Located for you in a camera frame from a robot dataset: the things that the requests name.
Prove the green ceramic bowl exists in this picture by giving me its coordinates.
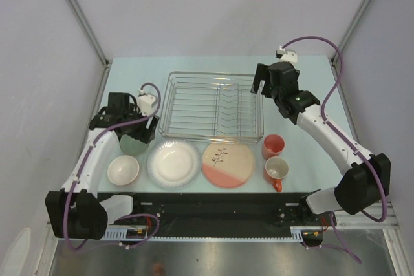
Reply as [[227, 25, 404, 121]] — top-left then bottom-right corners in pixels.
[[120, 134, 149, 156]]

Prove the white scalloped plate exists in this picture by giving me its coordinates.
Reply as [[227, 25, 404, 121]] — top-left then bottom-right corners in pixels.
[[147, 140, 201, 190]]

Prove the white bowl orange outside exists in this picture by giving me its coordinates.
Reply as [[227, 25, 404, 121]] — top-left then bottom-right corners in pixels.
[[107, 155, 140, 186]]

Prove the metal wire dish rack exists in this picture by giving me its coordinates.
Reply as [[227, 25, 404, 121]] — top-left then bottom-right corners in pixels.
[[159, 71, 264, 144]]

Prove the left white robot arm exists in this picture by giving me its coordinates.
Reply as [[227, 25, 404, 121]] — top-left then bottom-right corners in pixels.
[[45, 89, 160, 240]]

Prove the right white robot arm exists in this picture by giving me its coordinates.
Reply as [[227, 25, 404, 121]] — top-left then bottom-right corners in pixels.
[[250, 61, 391, 225]]

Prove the coral pink cup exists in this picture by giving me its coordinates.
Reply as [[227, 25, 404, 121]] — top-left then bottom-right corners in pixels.
[[261, 134, 285, 160]]

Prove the orange mug white inside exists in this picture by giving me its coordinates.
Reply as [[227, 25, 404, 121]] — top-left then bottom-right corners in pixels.
[[263, 156, 289, 193]]

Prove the pink beige leaf plate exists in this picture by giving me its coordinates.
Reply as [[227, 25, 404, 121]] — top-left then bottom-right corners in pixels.
[[202, 143, 256, 189]]

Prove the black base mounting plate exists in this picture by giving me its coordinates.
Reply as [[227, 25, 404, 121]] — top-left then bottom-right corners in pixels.
[[65, 190, 356, 238]]

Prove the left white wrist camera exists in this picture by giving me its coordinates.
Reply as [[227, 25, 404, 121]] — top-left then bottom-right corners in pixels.
[[136, 89, 158, 116]]

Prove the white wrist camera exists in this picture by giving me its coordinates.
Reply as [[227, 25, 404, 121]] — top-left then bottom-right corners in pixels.
[[276, 46, 298, 64], [136, 89, 158, 116]]

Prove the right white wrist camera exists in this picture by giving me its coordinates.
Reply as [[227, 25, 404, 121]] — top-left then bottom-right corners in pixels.
[[276, 46, 298, 64]]

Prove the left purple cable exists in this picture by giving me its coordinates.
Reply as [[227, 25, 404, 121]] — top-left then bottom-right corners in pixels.
[[63, 82, 162, 252]]

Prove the right aluminium frame post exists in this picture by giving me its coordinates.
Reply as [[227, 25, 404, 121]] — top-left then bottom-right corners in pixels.
[[338, 0, 374, 54]]

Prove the aluminium frame post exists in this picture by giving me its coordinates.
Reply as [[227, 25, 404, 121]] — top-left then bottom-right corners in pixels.
[[65, 0, 109, 68], [338, 0, 374, 54]]

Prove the white slotted cable duct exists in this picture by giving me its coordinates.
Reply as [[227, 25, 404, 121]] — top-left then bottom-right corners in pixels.
[[103, 226, 308, 242]]

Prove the left aluminium frame post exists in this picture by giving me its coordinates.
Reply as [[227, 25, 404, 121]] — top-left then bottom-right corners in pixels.
[[65, 0, 109, 68]]

